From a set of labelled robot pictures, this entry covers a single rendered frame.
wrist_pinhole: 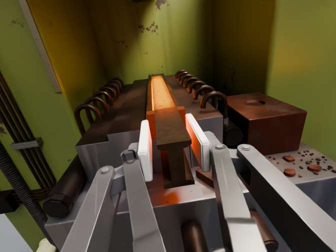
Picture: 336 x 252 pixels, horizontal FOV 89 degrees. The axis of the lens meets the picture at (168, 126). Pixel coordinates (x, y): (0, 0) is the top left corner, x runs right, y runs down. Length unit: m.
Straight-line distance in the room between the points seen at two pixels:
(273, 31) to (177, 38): 0.36
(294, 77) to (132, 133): 0.36
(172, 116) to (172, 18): 0.55
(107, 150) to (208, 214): 0.15
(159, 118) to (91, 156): 0.12
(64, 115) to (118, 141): 0.19
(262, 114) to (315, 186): 0.11
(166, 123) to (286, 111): 0.19
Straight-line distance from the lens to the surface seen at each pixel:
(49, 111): 0.42
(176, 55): 0.69
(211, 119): 0.23
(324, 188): 0.30
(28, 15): 0.39
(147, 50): 0.68
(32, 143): 0.45
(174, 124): 0.16
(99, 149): 0.25
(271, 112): 0.29
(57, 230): 0.27
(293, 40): 0.44
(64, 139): 0.43
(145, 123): 0.19
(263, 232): 0.25
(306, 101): 0.50
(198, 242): 0.23
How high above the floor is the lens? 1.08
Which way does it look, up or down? 25 degrees down
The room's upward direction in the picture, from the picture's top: 8 degrees counter-clockwise
